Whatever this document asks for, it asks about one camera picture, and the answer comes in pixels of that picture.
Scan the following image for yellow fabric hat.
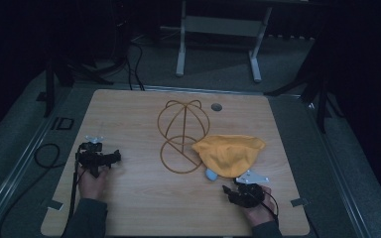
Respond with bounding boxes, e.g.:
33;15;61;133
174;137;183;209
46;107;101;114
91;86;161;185
191;134;267;179

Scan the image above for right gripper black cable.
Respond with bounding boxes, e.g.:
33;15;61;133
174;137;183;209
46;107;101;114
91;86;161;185
259;188;280;220

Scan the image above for black square frame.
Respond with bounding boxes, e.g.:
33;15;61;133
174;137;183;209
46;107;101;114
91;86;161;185
50;116;75;131

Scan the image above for white metal stand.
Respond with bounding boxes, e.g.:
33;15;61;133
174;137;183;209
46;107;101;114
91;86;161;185
175;0;274;84

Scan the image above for black tripod stand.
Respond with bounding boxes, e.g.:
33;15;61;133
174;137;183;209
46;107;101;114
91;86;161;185
263;29;345;135
36;49;115;119

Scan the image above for grey tape piece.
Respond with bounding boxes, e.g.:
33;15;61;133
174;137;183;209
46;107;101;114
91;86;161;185
290;196;310;208
47;199;64;211

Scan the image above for light blue small object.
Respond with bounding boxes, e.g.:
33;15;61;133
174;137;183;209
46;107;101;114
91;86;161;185
205;168;219;182

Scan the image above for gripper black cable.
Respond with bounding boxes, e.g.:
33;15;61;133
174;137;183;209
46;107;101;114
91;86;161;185
66;160;87;220
259;188;280;220

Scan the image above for black hanging cables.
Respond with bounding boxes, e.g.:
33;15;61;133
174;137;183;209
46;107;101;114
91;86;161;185
124;39;146;92

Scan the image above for person's right hand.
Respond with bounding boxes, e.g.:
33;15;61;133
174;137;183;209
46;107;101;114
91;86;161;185
242;185;278;228

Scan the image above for golden wire hat rack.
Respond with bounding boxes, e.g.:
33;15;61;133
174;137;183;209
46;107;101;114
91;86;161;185
157;99;211;175

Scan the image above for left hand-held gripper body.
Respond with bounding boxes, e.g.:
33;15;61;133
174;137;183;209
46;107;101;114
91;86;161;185
75;135;114;179

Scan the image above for black looped floor cable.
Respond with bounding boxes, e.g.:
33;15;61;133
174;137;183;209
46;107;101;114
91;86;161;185
0;143;67;238

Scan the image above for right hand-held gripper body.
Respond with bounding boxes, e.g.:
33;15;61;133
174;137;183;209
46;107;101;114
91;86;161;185
231;170;270;209

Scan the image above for person's left hand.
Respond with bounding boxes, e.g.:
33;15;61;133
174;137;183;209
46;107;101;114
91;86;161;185
76;164;111;201

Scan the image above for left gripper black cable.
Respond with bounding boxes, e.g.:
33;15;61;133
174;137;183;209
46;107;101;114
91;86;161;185
66;160;87;220

